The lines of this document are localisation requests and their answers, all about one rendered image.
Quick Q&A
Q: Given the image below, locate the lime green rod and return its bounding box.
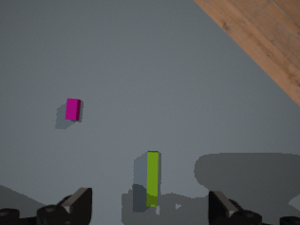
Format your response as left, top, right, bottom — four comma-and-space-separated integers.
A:
146, 151, 159, 207

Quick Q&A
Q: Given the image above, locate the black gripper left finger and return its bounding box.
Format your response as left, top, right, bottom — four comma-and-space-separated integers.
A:
0, 188, 92, 225

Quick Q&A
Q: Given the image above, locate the magenta block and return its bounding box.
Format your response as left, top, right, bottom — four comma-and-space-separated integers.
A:
66, 99, 81, 121

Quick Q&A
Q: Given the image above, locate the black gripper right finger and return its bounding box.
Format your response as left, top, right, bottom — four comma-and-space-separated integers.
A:
208, 191, 300, 225

